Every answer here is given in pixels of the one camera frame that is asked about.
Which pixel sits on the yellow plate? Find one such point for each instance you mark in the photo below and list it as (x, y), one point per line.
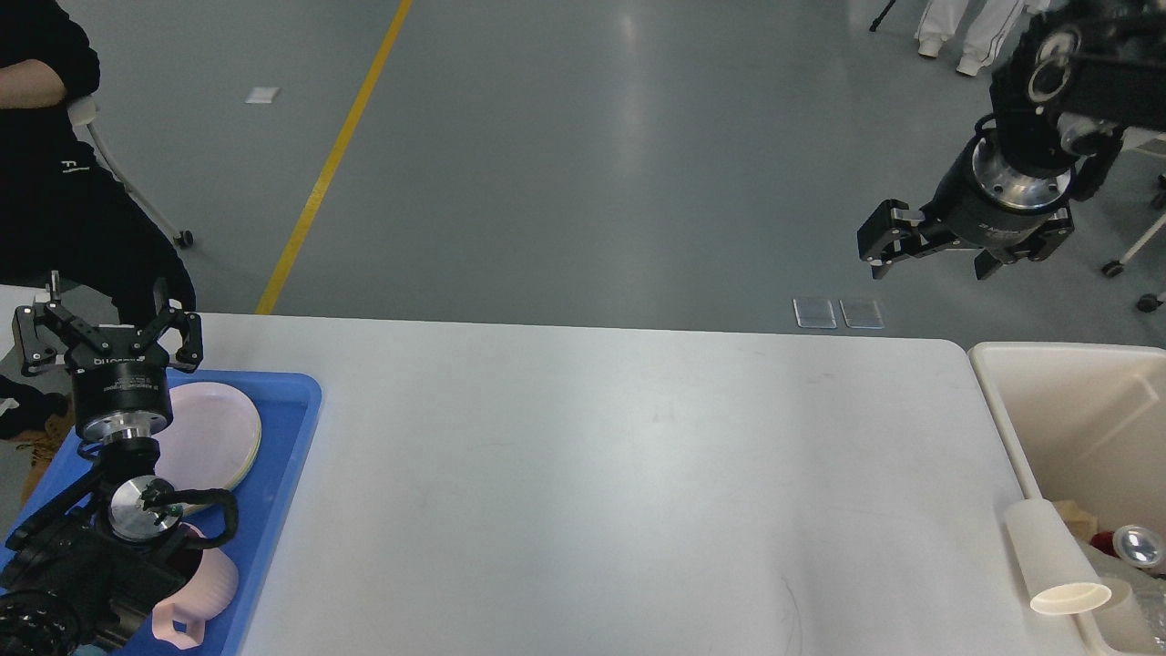
(240, 446)

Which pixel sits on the metal floor plates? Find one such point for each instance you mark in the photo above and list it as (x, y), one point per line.
(825, 314)

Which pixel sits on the blue plastic tray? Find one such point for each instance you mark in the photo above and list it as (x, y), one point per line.
(288, 406)

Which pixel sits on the beige plastic bin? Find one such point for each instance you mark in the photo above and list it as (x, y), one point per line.
(1082, 422)

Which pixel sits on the crushed red wrapper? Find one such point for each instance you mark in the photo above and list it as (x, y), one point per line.
(1137, 546)

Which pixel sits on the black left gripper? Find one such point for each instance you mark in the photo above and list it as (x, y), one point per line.
(113, 393)

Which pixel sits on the clear plastic wrap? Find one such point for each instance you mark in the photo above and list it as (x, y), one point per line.
(1147, 590)

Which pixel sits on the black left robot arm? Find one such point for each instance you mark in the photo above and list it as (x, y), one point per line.
(89, 566)

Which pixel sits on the pink plate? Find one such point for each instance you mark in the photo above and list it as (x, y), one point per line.
(190, 455)

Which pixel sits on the person in black clothes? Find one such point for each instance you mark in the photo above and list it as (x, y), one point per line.
(60, 209)

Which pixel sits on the brown paper bag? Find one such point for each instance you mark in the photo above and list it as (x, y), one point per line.
(1080, 522)

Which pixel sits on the person in white trousers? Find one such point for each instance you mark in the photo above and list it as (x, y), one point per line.
(984, 38)

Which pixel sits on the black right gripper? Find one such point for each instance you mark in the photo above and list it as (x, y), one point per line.
(983, 202)

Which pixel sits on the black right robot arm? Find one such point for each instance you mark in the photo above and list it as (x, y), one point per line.
(1079, 78)

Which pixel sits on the white paper cup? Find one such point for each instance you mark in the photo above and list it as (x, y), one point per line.
(1121, 622)
(1058, 578)

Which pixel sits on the pink ribbed mug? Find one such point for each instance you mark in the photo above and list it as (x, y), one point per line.
(212, 583)

